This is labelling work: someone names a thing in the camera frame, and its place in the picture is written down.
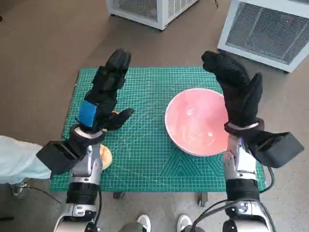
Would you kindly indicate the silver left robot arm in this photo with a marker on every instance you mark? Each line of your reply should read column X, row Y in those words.
column 83, row 169

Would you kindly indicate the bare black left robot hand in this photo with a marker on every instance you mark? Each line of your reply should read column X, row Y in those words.
column 103, row 96

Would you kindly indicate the grey leg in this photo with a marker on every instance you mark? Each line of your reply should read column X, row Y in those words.
column 131, row 227

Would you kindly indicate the white mesh cabinet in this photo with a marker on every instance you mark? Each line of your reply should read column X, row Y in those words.
column 265, row 31
column 149, row 12

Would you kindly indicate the white shoe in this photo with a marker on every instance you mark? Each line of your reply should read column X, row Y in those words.
column 144, row 222
column 184, row 222

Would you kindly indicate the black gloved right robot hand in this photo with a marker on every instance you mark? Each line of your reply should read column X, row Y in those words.
column 236, row 91

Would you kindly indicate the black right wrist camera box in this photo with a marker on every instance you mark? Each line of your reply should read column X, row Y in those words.
column 277, row 148

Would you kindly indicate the round toy bread bun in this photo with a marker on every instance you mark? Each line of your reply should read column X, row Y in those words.
column 106, row 157

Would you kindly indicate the long braided toy bread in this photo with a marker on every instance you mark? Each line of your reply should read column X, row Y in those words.
column 115, row 112

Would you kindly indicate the green cutting mat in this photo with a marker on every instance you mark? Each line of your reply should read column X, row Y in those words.
column 144, row 145

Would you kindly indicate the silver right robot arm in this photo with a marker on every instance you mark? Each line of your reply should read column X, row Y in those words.
column 241, row 174

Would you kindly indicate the pink bowl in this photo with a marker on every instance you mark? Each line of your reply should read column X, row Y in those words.
column 193, row 116

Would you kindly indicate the black table foot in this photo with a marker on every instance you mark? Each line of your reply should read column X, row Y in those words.
column 118, row 195
column 203, row 199

